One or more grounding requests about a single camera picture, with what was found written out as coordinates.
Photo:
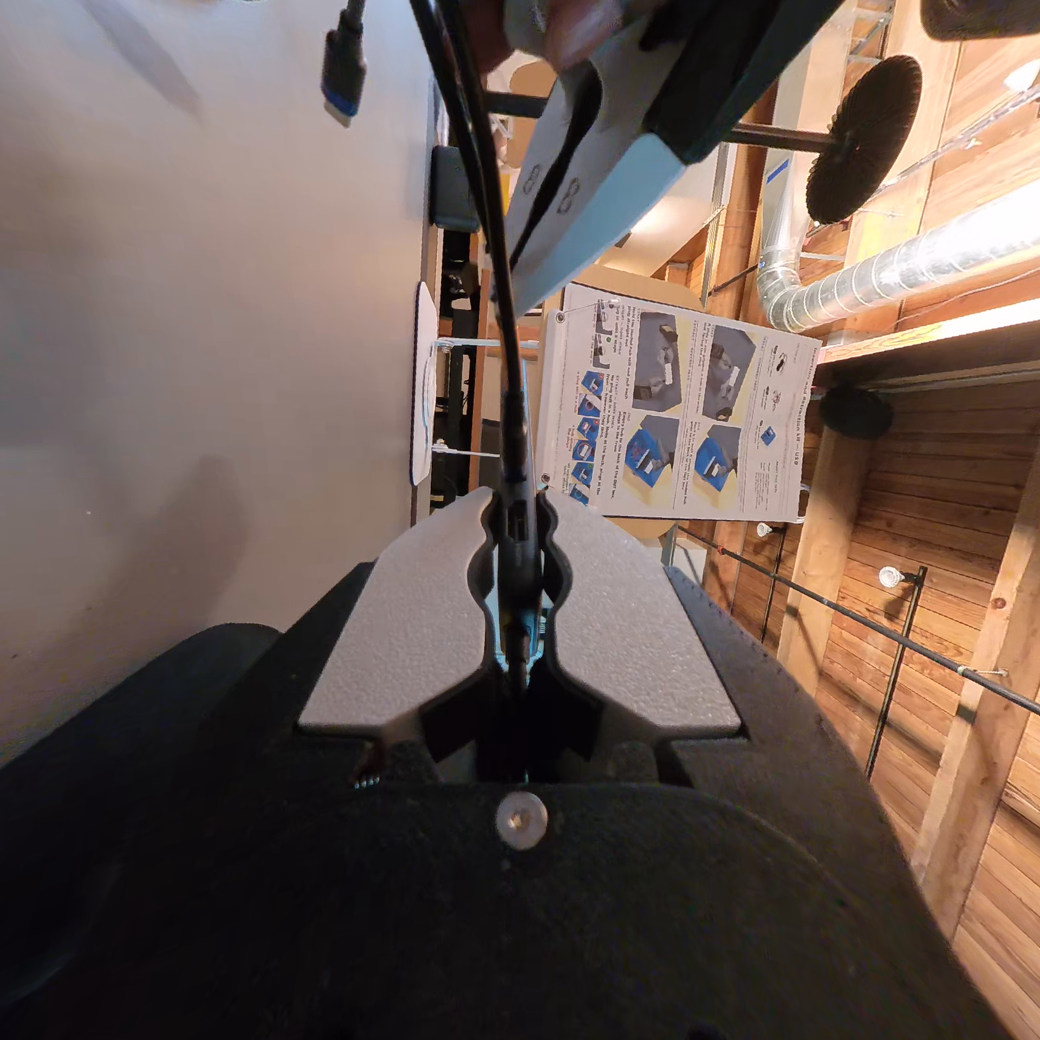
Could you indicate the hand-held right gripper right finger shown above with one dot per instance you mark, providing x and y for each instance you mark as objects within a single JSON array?
[{"x": 642, "y": 634}]

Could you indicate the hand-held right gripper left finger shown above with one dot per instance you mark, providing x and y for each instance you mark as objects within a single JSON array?
[{"x": 406, "y": 634}]

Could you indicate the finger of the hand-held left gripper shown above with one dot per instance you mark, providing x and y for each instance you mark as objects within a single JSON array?
[
  {"x": 546, "y": 138},
  {"x": 601, "y": 203}
]

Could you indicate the black usb hub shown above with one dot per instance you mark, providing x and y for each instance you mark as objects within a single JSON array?
[{"x": 516, "y": 561}]

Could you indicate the usb instruction poster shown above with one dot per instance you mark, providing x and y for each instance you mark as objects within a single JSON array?
[{"x": 691, "y": 406}]

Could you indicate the person's left hand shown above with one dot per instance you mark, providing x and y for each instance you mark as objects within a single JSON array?
[{"x": 593, "y": 28}]

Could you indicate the wooden poster board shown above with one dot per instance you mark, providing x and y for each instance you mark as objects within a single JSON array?
[{"x": 634, "y": 275}]

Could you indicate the grey box device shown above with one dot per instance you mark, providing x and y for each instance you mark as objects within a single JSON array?
[{"x": 453, "y": 191}]

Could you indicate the floor lamp round black head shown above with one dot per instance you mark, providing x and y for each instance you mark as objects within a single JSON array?
[{"x": 869, "y": 138}]

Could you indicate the long black rod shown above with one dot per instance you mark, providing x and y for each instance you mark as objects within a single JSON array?
[{"x": 853, "y": 621}]

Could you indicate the white rounded pad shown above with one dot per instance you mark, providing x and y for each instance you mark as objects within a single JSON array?
[{"x": 424, "y": 382}]

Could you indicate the white round light bulb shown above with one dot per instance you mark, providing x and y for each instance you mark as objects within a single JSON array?
[{"x": 890, "y": 577}]

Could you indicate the silver spiral duct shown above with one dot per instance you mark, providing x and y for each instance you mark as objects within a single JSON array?
[{"x": 894, "y": 276}]

